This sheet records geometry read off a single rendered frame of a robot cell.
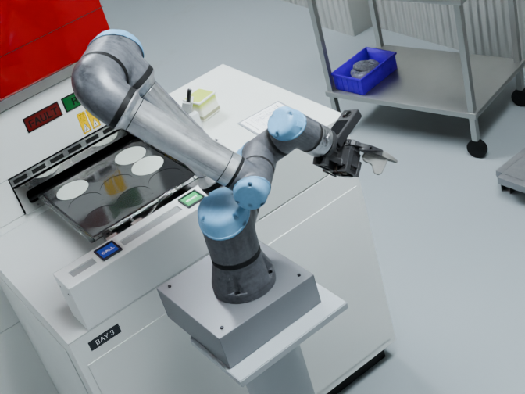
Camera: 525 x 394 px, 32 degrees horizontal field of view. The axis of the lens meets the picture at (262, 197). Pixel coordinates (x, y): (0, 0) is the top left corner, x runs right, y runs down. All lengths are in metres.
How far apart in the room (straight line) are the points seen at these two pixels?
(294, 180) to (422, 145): 1.70
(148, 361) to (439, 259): 1.41
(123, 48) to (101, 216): 0.71
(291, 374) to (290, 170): 0.57
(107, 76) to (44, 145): 0.92
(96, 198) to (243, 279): 0.75
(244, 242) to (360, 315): 0.97
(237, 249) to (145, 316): 0.48
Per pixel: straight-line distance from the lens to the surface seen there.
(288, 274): 2.11
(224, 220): 1.95
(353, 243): 2.73
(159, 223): 2.32
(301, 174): 2.50
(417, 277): 3.41
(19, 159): 2.77
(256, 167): 1.93
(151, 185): 2.61
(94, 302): 2.28
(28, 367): 3.08
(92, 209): 2.60
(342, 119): 2.14
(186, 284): 2.17
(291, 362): 2.22
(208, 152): 1.89
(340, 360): 2.92
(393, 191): 3.86
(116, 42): 1.99
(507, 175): 3.65
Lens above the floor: 2.22
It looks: 33 degrees down
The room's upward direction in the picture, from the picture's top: 17 degrees counter-clockwise
